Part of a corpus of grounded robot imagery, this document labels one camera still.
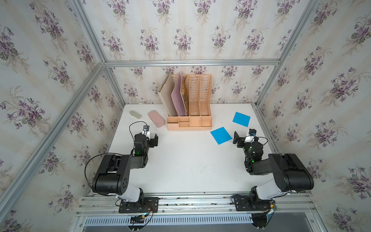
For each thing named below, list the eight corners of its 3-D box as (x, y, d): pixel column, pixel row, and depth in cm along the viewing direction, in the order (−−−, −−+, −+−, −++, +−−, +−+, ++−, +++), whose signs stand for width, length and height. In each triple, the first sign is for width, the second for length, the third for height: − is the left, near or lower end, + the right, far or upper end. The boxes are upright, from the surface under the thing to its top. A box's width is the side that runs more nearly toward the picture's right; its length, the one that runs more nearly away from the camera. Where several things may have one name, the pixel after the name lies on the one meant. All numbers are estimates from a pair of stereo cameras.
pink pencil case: (158, 128, 107) (157, 126, 105) (147, 114, 116) (146, 112, 114) (165, 124, 110) (165, 122, 108) (154, 111, 119) (154, 108, 117)
